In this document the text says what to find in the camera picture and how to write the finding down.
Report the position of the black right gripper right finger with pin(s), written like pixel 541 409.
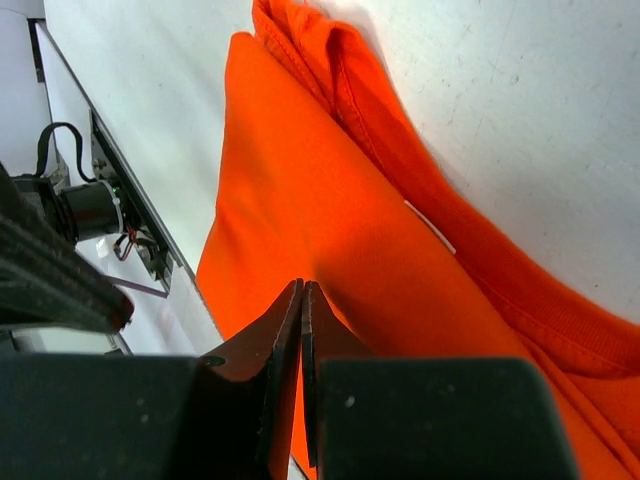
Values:
pixel 371 417

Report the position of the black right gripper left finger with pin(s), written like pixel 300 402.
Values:
pixel 225 415

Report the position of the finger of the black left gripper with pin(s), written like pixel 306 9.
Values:
pixel 44 282

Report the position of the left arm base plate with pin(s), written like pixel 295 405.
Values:
pixel 104 203

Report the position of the orange t shirt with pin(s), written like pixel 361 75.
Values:
pixel 323 177

